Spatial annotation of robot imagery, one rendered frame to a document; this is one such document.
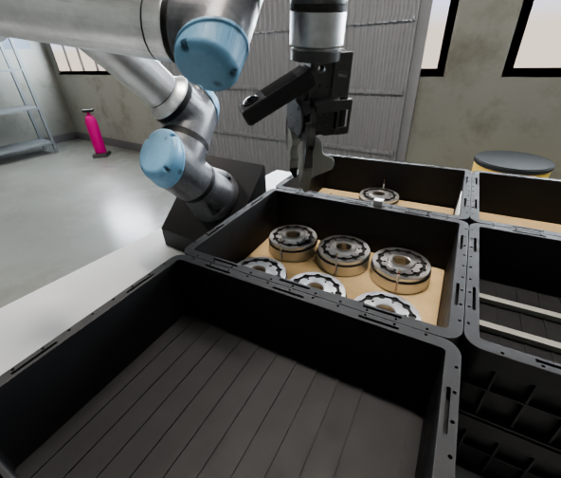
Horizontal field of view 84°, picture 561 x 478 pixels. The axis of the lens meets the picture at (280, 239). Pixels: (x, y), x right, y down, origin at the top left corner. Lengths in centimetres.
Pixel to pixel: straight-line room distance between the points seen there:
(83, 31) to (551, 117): 250
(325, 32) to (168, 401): 51
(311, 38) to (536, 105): 225
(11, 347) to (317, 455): 66
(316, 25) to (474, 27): 219
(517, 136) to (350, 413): 241
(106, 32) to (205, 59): 13
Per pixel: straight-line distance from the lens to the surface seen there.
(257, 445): 41
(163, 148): 74
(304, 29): 48
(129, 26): 45
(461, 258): 52
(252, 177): 86
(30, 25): 53
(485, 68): 262
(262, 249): 67
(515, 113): 264
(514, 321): 61
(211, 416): 43
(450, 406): 34
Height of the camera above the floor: 120
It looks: 31 degrees down
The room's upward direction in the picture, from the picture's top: 2 degrees counter-clockwise
